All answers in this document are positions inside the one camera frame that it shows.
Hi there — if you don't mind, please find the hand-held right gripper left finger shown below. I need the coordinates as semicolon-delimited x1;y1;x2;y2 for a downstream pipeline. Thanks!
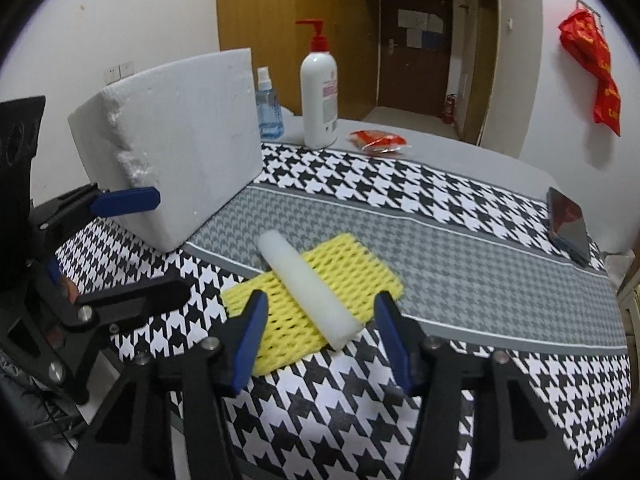
65;289;271;480

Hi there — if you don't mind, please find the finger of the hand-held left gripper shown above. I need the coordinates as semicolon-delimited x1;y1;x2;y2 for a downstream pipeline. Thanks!
31;183;161;231
10;275;193;406

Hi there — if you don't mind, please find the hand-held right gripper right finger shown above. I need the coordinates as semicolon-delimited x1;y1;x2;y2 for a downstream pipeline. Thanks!
374;291;583;480

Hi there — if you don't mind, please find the white foam roll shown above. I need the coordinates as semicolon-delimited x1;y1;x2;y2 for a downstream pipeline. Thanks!
257;231;362;351

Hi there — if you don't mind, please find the yellow foam net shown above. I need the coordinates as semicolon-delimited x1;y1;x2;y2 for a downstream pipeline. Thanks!
221;232;405;376

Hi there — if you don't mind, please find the white foam box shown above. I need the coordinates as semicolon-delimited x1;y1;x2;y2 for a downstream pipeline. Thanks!
67;48;263;252

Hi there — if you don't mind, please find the houndstooth tablecloth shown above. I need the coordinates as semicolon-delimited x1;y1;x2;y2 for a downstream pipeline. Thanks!
55;142;631;480

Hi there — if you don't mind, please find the clear spray bottle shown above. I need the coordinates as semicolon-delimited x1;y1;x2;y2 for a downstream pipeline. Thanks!
255;66;285;141

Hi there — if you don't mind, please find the red snack packet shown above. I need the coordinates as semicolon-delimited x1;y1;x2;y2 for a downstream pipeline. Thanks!
349;129;413;155

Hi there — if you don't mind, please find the black phone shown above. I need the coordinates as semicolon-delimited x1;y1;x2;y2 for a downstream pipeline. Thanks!
546;186;592;267

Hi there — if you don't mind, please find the white pump lotion bottle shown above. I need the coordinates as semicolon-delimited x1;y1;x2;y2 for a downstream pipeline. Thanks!
295;19;339;150

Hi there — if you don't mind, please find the wooden wardrobe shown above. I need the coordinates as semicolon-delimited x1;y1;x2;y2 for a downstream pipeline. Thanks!
215;0;381;121

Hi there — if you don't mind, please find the dark brown door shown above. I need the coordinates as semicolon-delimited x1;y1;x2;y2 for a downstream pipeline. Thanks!
376;0;453;118

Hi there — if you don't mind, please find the blue paper sheet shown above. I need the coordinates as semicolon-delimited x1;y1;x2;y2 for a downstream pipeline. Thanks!
406;29;436;50

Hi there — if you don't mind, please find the white paper sheet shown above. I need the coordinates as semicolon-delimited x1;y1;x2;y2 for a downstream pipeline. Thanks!
398;8;443;31

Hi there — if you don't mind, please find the red hanging bag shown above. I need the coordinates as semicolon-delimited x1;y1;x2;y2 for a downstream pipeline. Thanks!
558;8;622;137

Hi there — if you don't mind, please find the wooden door frame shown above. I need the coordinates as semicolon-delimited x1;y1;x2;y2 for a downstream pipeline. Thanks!
462;0;501;143

